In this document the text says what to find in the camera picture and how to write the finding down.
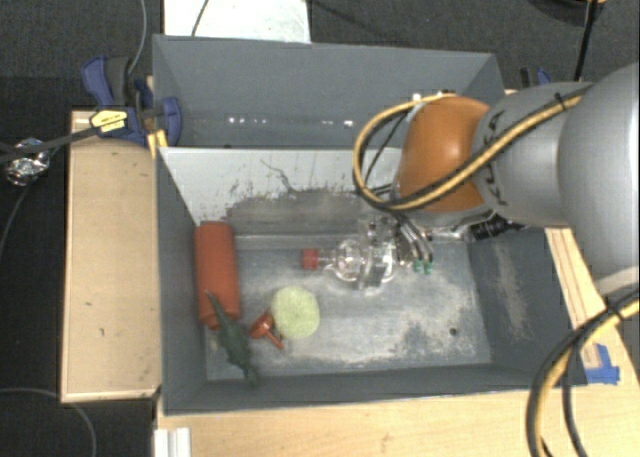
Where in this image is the yellow-green round sponge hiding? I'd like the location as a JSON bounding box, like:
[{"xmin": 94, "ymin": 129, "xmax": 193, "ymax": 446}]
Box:
[{"xmin": 270, "ymin": 286, "xmax": 321, "ymax": 341}]

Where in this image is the small red funnel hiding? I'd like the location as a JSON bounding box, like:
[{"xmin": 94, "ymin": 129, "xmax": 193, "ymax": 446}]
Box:
[{"xmin": 248, "ymin": 312, "xmax": 286, "ymax": 351}]

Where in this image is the clear glass bottle red cap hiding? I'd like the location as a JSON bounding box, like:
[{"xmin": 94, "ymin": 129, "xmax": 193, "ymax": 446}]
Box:
[{"xmin": 299, "ymin": 238, "xmax": 399, "ymax": 293}]

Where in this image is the pale wood board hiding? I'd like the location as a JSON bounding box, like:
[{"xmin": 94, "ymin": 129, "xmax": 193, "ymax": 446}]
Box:
[{"xmin": 59, "ymin": 109, "xmax": 164, "ymax": 404}]

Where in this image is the red-brown cylinder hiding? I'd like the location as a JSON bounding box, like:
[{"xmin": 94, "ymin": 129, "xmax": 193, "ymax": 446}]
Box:
[{"xmin": 193, "ymin": 220, "xmax": 243, "ymax": 331}]

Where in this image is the dark green toy crocodile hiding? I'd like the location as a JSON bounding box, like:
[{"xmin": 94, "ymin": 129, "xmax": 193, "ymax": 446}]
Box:
[{"xmin": 204, "ymin": 290, "xmax": 262, "ymax": 389}]

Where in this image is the black cylinder on white bracket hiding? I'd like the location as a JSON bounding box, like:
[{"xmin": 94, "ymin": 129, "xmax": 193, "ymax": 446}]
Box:
[{"xmin": 435, "ymin": 217, "xmax": 522, "ymax": 244}]

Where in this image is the grey metal bin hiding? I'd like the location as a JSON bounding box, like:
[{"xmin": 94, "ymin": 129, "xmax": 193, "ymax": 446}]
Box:
[{"xmin": 149, "ymin": 33, "xmax": 589, "ymax": 414}]

